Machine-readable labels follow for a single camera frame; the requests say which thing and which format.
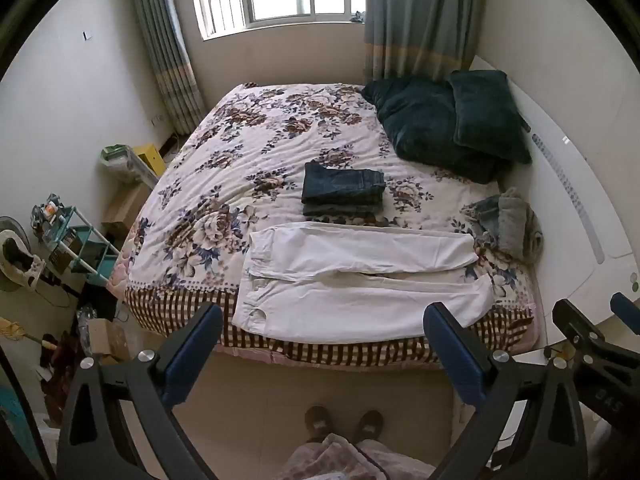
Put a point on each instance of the brown cardboard box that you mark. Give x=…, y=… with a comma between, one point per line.
x=122, y=210

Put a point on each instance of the grey-blue striped curtain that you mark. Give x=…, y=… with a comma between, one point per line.
x=415, y=15
x=167, y=50

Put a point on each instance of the white headboard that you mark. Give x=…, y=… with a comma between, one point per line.
x=565, y=185

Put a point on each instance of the grey fluffy garment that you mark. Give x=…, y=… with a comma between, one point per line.
x=520, y=225

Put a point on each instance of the small dark green pillow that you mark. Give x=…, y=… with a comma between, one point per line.
x=487, y=110

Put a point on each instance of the bed with floral quilt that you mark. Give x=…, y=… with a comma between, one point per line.
x=280, y=125

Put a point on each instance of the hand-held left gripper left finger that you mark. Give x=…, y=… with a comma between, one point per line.
x=192, y=355

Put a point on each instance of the yellow box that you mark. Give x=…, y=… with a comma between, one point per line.
x=150, y=159

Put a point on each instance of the yellow broom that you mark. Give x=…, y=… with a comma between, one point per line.
x=20, y=332

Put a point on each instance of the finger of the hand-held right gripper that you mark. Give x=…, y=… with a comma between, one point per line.
x=627, y=310
x=575, y=320

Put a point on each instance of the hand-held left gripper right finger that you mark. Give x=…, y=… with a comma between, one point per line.
x=450, y=355

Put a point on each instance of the folded dark blue jeans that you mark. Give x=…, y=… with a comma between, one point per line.
x=342, y=187

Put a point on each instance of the person's fuzzy pajama legs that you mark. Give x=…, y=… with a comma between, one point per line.
x=345, y=462

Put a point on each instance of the small open cardboard box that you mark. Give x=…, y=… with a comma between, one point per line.
x=107, y=340

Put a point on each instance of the white pants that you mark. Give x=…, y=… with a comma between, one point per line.
x=350, y=305

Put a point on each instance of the brown slipper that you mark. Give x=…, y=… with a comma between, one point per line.
x=369, y=426
x=318, y=422

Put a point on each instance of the crumpled denim garment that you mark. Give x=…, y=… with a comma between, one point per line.
x=485, y=215

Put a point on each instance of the clear green-lidded plastic container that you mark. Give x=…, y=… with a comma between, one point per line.
x=122, y=162

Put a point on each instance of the large dark green pillow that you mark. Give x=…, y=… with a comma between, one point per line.
x=420, y=125

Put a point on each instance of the teal shelf rack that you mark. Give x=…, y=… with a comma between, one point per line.
x=82, y=245

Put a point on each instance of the white standing fan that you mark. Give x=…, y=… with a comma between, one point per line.
x=17, y=260

